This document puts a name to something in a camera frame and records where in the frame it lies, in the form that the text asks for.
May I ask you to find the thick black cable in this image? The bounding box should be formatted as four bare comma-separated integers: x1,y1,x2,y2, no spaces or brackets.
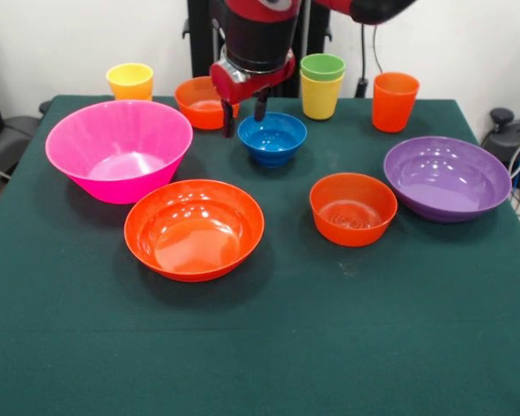
355,21,370,99

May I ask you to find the purple plastic bowl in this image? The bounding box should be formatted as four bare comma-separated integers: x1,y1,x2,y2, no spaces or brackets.
382,135,513,224

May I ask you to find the light orange plastic cup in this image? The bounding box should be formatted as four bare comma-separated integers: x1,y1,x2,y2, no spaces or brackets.
110,82,153,102

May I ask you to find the blue plastic bowl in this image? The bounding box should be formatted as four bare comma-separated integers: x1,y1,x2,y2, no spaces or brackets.
237,111,309,169

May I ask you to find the black stand base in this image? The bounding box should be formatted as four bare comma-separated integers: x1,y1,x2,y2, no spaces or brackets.
0,100,53,179
479,107,520,192

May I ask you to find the dark green tablecloth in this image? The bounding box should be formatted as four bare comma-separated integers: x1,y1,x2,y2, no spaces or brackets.
0,94,520,416

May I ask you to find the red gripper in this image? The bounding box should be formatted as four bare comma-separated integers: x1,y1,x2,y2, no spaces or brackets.
210,49,297,140

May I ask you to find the yellow plastic cup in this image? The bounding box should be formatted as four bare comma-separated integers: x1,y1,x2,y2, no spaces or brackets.
300,69,346,121
105,62,154,90

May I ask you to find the thin black cable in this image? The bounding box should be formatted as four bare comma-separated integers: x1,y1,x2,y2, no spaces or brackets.
372,23,386,75

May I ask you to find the large orange plastic bowl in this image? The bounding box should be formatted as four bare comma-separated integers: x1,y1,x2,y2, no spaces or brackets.
123,179,266,283

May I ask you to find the green plastic cup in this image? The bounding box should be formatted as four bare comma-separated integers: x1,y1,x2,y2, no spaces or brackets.
299,53,348,83

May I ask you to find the large pink plastic bowl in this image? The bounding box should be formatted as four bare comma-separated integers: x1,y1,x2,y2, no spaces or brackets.
44,99,195,205

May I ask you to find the small orange plastic bowl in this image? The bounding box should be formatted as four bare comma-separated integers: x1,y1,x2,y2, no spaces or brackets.
173,75,242,131
309,172,399,249

